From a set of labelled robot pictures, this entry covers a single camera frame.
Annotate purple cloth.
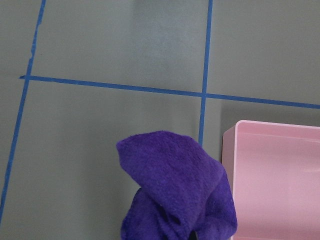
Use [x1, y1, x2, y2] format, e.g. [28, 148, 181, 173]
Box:
[116, 131, 238, 240]

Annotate pink plastic bin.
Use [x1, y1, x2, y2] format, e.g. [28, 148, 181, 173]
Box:
[222, 120, 320, 240]

